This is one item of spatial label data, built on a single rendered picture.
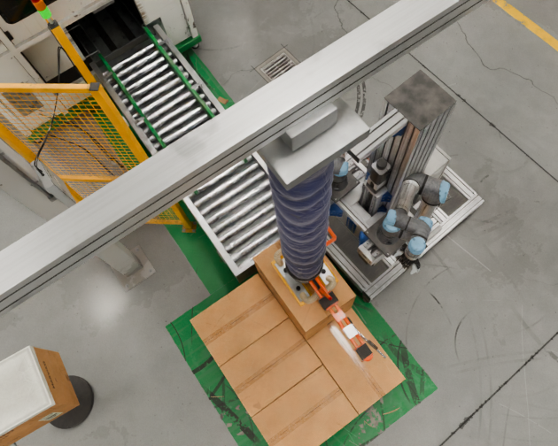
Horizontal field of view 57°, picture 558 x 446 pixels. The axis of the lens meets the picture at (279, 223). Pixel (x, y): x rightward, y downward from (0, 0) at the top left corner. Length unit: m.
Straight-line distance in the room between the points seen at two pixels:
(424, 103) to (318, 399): 2.06
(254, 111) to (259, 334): 2.53
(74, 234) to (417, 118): 1.75
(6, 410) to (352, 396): 2.16
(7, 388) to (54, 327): 1.18
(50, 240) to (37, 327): 3.48
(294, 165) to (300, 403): 2.41
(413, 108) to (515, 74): 2.97
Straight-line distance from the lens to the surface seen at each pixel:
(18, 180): 2.93
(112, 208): 1.31
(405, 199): 2.64
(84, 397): 4.52
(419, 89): 2.65
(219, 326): 3.73
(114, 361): 4.48
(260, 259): 3.38
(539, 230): 4.82
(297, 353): 3.65
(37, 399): 3.56
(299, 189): 1.71
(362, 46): 1.45
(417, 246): 2.46
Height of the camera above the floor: 4.18
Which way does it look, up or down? 70 degrees down
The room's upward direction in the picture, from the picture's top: 10 degrees counter-clockwise
